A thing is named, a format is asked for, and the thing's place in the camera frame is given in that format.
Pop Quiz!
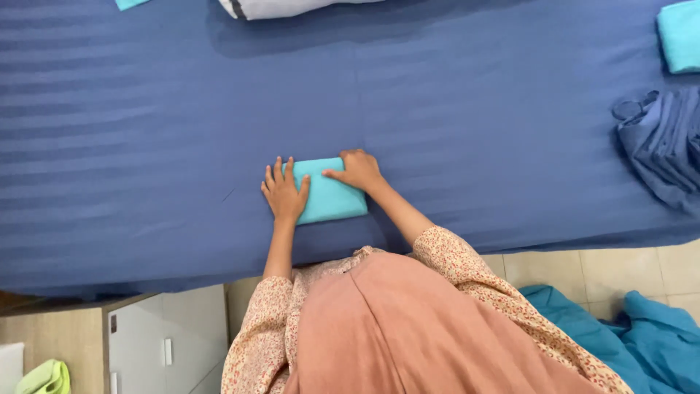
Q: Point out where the person's left hand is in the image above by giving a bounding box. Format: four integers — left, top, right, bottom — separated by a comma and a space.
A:
261, 157, 311, 224

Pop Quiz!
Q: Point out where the light green cloth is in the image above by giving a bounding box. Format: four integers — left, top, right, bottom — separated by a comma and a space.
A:
15, 359, 71, 394

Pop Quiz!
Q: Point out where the person's right hand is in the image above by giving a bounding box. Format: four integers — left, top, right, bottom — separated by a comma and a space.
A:
322, 149, 385, 193

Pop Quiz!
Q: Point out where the white box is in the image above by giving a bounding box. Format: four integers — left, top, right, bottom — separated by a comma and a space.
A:
0, 343, 25, 394

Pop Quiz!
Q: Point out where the turquoise cloth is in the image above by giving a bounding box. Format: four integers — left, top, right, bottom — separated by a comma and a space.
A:
281, 158, 369, 225

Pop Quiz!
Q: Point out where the salmon pink headscarf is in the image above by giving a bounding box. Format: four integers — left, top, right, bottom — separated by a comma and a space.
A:
281, 252, 608, 394

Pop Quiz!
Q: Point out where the floral print blouse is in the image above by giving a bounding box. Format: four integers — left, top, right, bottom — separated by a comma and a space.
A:
221, 225, 634, 394

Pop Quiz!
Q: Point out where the blue striped bed sheet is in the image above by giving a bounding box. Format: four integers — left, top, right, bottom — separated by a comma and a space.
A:
0, 0, 700, 301

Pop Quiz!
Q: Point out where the white cabinet with wooden top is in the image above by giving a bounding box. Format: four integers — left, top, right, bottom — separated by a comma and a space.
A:
0, 283, 229, 394

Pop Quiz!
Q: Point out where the folded turquoise towel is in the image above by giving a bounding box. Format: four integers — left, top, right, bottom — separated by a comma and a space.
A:
656, 0, 700, 74

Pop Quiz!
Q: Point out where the crumpled dark blue cloth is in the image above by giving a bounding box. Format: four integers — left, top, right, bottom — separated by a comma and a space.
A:
611, 88, 700, 213

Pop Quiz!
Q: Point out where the teal blue sheet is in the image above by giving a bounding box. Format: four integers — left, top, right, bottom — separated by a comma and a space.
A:
518, 285, 700, 394

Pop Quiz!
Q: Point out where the white pillow with dark stripe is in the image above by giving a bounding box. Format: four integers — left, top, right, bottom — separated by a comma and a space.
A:
218, 0, 384, 21

